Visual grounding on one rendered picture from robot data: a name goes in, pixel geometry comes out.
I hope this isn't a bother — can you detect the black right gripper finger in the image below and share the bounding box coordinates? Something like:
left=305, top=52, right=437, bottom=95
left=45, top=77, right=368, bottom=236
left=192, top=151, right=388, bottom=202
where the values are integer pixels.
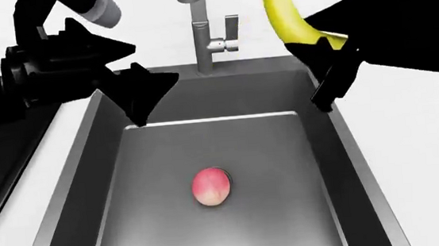
left=301, top=0, right=380, bottom=39
left=284, top=33, right=370, bottom=115

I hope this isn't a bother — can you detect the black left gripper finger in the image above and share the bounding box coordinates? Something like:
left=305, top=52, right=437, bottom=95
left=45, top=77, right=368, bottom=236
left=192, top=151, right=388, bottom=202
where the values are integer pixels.
left=61, top=11, right=139, bottom=70
left=97, top=58, right=184, bottom=132

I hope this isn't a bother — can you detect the yellow green banana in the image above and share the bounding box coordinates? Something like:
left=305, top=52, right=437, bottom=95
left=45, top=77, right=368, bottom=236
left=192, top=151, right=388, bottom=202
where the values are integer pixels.
left=263, top=0, right=352, bottom=57

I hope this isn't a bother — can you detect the steel sink faucet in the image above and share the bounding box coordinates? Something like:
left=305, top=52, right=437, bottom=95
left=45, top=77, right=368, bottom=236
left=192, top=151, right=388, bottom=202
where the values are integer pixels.
left=171, top=0, right=236, bottom=77

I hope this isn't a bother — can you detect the grey steel sink basin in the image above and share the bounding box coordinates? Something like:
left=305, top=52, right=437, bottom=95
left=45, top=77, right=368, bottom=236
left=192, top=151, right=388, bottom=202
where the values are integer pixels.
left=0, top=45, right=413, bottom=246

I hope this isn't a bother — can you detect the pink red peach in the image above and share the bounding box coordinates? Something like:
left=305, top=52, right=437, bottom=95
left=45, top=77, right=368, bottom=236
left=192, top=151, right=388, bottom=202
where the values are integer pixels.
left=189, top=165, right=235, bottom=209

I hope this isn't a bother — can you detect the steel faucet lever handle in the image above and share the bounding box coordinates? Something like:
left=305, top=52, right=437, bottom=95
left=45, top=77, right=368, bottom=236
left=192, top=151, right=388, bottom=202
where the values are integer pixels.
left=221, top=14, right=243, bottom=53

